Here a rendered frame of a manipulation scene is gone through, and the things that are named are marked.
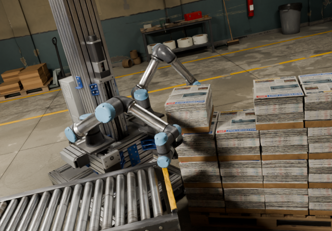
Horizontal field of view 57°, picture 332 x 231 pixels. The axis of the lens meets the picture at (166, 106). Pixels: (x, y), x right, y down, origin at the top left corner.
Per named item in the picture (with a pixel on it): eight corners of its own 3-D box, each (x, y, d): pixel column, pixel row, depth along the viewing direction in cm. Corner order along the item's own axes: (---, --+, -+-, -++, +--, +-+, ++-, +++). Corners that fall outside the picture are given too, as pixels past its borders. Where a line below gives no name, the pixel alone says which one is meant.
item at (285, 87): (253, 80, 220) (253, 79, 220) (295, 76, 212) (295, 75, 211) (254, 99, 188) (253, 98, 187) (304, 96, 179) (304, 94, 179)
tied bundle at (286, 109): (254, 107, 231) (252, 79, 223) (296, 104, 223) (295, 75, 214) (255, 131, 198) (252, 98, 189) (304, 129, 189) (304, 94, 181)
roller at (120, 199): (125, 179, 189) (124, 172, 188) (125, 234, 146) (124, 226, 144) (117, 180, 189) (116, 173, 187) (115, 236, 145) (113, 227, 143)
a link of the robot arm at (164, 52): (167, 43, 239) (205, 84, 260) (163, 42, 249) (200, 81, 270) (157, 54, 240) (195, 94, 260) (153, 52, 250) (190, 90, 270)
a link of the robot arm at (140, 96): (138, 110, 248) (134, 95, 243) (135, 105, 260) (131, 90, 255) (152, 106, 250) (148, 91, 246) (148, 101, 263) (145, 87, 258)
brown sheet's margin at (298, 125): (254, 107, 231) (254, 101, 229) (295, 104, 222) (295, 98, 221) (255, 130, 197) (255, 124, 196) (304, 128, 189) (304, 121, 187)
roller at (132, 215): (135, 177, 190) (135, 170, 188) (138, 232, 146) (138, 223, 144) (126, 177, 189) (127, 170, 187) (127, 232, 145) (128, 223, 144)
